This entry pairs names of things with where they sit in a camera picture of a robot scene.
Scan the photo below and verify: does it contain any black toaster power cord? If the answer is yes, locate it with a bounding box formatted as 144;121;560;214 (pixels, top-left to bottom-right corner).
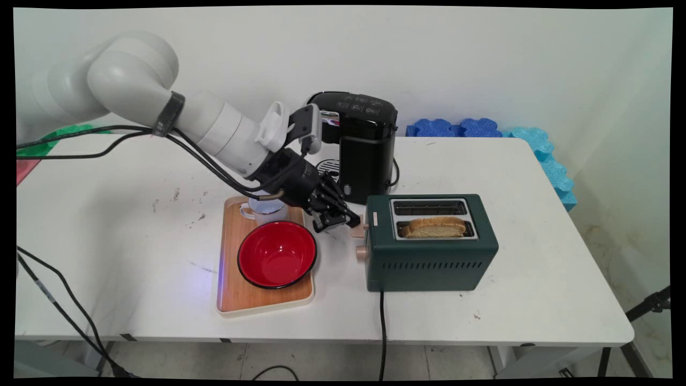
379;291;388;380

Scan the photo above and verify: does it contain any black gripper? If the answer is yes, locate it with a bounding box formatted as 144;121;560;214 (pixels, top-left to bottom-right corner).
251;149;362;233

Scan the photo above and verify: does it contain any green two-slot toaster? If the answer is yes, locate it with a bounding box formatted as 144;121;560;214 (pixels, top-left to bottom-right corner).
365;194;499;293

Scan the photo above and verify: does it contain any white enamel mug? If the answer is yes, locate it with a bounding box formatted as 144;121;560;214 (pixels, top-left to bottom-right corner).
240;194;290;226

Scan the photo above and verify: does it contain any red bowl black rim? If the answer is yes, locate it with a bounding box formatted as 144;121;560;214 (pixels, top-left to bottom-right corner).
237;220;318;290

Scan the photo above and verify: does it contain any dark blue foam tile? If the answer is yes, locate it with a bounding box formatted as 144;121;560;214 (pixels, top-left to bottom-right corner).
459;118;503;138
406;118;463;138

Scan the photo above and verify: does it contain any black looped floor cable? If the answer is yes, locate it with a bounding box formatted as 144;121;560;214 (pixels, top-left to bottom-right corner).
252;366;300;381

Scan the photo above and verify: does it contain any toast slice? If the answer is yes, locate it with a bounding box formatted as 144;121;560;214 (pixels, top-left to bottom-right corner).
400;217;468;239

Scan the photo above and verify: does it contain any grey table leg frame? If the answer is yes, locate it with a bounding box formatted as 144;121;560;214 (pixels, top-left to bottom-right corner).
487;346;602;379

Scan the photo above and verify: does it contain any wooden serving tray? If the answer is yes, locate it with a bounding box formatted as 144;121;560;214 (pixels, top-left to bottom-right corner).
217;195;315;317

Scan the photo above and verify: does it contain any pink foam tile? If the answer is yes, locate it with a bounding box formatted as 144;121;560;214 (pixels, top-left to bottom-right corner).
16;159;41;187

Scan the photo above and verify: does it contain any black coffee machine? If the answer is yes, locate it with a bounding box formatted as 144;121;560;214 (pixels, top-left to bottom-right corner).
307;91;399;205

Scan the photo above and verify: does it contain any black tripod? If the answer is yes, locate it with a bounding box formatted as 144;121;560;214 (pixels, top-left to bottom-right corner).
597;286;672;378

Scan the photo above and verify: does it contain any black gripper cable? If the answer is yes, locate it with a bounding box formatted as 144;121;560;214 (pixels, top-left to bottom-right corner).
16;131;286;201

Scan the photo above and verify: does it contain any grey table leg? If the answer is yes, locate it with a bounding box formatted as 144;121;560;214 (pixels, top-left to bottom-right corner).
95;341;116;374

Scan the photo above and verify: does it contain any green foam tile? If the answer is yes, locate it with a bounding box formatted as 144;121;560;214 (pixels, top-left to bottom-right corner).
16;124;111;158

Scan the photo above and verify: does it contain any black arm cable strap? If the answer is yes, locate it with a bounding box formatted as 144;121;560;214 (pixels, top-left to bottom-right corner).
151;91;186;138

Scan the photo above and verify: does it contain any white grey wrist camera box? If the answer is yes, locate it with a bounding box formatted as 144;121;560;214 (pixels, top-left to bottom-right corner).
255;101;324;157

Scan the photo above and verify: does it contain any black camera cable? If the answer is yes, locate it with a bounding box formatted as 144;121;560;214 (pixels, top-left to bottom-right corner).
16;124;271;194

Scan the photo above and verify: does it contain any light blue foam tile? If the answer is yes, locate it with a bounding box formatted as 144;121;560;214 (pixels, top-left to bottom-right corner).
538;158;578;212
502;127;556;162

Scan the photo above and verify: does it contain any black hanging cable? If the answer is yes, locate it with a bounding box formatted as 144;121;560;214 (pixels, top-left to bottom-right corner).
16;246;108;370
16;254;137;378

